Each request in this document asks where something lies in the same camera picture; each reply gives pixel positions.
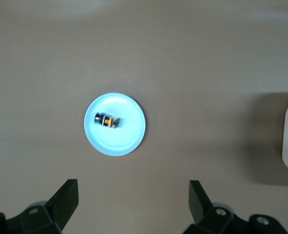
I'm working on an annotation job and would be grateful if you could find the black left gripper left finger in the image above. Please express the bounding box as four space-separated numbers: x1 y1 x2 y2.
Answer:
0 179 80 234

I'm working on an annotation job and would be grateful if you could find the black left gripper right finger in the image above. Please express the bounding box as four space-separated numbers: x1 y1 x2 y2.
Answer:
185 180 287 234

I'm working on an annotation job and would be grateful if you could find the orange and black push-button switch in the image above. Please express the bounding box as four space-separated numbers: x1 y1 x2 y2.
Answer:
94 111 121 129

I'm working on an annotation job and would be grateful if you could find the light blue round plate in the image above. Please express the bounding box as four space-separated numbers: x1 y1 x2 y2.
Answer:
83 92 146 156

